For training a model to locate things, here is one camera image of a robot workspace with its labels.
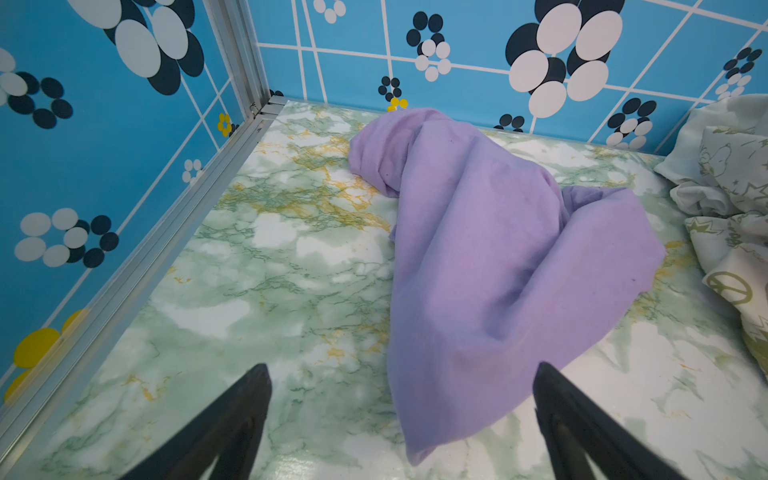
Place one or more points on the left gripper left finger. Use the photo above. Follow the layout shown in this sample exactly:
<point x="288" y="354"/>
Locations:
<point x="223" y="439"/>

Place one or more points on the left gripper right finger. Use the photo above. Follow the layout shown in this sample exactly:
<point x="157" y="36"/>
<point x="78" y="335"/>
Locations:
<point x="579" y="435"/>

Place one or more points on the purple cloth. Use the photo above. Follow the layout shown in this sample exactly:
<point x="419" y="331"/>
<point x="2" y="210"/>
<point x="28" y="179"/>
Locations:
<point x="497" y="269"/>

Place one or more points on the cream patterned cloth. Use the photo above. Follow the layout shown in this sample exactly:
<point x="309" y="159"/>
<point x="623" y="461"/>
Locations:
<point x="718" y="167"/>

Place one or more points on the left aluminium floor rail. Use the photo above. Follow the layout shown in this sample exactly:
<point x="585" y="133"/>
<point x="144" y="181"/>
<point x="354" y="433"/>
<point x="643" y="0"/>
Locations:
<point x="37" y="405"/>

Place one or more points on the left aluminium corner post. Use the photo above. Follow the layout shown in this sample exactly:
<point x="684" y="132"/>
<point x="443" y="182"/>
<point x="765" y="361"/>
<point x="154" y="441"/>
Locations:
<point x="233" y="27"/>

